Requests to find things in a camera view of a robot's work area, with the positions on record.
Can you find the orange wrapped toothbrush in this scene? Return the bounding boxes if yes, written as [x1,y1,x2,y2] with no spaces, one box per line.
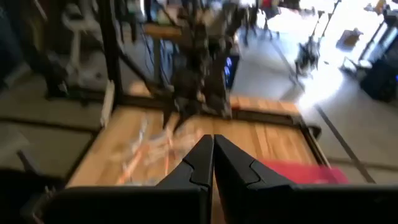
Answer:
[115,146,147,185]
[163,127,172,177]

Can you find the black tripod stand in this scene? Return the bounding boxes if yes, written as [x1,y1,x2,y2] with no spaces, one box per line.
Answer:
[295,37,321,75]

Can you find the red plastic bin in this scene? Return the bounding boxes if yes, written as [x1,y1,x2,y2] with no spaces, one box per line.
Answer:
[259,159,349,185]

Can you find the black equipment cart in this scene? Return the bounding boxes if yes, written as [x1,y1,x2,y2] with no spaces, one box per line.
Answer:
[360,46,398,103]

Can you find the white stool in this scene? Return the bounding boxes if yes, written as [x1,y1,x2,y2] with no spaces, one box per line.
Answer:
[60,1,103,78]

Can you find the brown cardboard box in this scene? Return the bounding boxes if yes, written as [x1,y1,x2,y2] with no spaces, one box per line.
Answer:
[337,27,363,47]

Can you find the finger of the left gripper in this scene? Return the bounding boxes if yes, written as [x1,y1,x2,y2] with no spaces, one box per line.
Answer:
[174,110,189,131]
[162,107,175,129]

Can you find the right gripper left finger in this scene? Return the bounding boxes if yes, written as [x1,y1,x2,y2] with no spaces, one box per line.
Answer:
[155,134,215,224]

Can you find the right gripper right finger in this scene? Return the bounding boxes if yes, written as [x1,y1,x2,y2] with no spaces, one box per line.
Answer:
[215,134,295,224]

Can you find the wooden background table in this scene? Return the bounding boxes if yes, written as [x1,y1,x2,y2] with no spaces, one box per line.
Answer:
[142,23,184,83]

